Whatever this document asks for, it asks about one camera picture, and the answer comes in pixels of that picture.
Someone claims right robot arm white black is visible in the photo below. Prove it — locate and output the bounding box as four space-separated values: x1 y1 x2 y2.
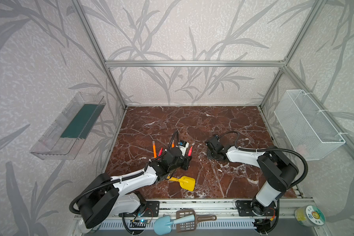
206 131 308 216

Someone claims yellow toy shovel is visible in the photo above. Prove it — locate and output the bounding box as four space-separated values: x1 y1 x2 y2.
167 176 196 191

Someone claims small circuit board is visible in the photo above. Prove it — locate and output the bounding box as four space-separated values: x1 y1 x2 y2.
130 219 152 228

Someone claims light blue toy shovel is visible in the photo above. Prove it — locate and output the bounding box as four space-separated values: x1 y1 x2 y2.
153 215 195 236

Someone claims brown toy sieve scoop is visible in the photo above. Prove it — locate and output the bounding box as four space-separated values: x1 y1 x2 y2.
176 209 217 233

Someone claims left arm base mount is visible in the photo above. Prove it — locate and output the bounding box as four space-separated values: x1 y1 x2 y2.
119 201 160 217

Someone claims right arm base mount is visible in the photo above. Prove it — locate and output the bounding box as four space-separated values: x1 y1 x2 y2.
235 199 277 217

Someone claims white wire mesh basket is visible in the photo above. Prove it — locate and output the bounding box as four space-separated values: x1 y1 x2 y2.
274 89 346 161

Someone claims clear plastic wall tray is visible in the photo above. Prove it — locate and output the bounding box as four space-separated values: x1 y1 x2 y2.
30 92 106 160

